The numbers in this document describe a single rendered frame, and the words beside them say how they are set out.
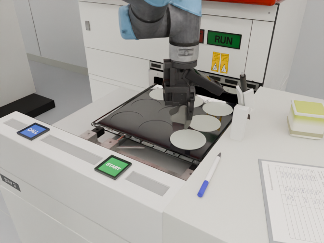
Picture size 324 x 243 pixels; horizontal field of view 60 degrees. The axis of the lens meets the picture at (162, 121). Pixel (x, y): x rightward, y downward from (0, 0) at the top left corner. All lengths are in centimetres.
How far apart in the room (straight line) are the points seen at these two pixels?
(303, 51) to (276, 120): 172
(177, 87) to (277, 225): 40
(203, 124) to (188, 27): 32
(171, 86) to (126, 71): 55
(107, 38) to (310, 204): 100
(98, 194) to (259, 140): 39
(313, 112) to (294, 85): 185
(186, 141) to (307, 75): 187
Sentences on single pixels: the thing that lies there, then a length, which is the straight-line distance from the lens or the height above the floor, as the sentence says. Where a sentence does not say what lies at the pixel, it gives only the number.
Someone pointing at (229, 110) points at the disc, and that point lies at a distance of 96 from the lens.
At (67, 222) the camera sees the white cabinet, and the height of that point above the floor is 75.
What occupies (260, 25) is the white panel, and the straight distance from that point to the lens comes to 95.
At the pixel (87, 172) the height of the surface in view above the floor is 96.
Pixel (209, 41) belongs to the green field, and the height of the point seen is 109.
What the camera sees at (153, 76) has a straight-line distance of 116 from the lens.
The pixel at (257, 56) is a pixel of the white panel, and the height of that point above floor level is 106.
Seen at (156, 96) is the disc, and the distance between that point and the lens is 102.
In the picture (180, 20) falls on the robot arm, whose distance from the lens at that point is 67.
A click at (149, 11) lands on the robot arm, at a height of 125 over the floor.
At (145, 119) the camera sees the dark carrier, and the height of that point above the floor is 90.
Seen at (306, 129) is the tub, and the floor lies 99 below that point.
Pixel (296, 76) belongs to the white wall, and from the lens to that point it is 255.
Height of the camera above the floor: 135
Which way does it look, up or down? 31 degrees down
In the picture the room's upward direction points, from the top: straight up
